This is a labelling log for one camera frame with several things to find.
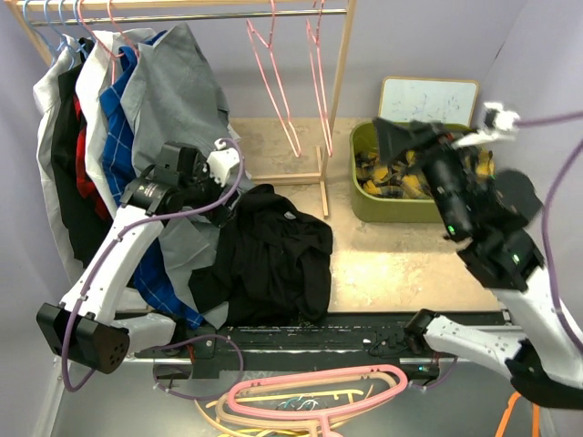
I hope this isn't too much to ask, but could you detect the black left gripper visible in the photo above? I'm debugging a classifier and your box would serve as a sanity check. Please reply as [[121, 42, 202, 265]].
[[179, 155, 242, 227]]

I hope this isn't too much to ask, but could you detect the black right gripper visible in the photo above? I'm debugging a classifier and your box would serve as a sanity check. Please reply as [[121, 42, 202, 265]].
[[366, 117, 473, 234]]

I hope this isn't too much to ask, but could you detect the pink wire hanger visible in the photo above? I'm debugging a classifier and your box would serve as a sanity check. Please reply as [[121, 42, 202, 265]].
[[305, 1, 333, 157]]

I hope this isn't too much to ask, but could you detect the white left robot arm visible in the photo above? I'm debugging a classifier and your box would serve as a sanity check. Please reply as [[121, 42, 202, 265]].
[[36, 138, 244, 381]]

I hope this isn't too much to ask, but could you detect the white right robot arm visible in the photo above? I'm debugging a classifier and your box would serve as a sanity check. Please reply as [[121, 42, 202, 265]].
[[373, 117, 582, 411]]

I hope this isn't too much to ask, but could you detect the yellow plaid shirt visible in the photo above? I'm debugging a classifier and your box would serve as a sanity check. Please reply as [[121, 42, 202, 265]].
[[355, 147, 496, 200]]

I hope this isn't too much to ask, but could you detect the blue checked shirt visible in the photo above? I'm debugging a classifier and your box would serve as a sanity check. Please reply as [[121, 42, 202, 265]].
[[99, 46, 203, 329]]

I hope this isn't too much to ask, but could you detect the red black plaid shirt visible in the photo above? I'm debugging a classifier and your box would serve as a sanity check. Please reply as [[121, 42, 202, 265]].
[[72, 95, 110, 219]]

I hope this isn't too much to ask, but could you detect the pink hanger on rack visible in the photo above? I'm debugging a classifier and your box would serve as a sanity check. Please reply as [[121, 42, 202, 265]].
[[246, 1, 302, 158]]

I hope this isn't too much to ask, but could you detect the white shirt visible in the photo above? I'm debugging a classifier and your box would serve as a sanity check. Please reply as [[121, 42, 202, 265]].
[[76, 28, 156, 218]]

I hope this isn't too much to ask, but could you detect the light grey shirt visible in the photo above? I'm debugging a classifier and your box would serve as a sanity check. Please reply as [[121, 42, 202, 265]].
[[33, 50, 83, 284]]

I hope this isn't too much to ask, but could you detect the yellow plastic hanger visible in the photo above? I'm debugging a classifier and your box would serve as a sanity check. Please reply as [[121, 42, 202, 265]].
[[220, 428, 311, 437]]

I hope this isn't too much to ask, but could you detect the pink plastic hanger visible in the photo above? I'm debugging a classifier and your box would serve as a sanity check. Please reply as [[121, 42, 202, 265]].
[[226, 363, 408, 437]]

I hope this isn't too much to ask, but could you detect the orange plastic hanger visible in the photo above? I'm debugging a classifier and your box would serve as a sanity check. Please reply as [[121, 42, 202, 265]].
[[494, 391, 542, 437]]

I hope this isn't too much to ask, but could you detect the olive green plastic bin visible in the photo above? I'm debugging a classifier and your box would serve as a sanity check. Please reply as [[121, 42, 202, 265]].
[[349, 120, 484, 224]]

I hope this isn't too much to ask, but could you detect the small whiteboard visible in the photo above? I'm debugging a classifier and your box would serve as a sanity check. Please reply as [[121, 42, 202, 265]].
[[378, 76, 479, 127]]

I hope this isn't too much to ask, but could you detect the wooden clothes rack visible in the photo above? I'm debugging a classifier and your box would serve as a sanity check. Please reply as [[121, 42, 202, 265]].
[[5, 0, 357, 219]]

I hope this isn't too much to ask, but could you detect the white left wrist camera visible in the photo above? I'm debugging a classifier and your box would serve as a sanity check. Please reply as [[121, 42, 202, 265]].
[[207, 138, 241, 187]]

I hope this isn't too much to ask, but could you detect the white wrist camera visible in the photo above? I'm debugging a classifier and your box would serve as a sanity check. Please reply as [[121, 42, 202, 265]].
[[207, 138, 241, 187], [453, 102, 520, 148]]

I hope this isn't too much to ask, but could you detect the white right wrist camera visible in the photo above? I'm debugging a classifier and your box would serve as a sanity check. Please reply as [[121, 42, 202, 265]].
[[453, 102, 520, 148]]

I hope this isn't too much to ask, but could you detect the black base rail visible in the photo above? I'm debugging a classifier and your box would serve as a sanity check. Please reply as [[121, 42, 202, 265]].
[[136, 311, 511, 381]]

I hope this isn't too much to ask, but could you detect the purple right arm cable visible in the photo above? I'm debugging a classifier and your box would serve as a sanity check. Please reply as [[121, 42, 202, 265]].
[[517, 111, 583, 361]]

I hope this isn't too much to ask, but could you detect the blue wire hanger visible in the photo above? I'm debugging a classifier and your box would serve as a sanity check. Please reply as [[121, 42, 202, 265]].
[[19, 1, 90, 66]]

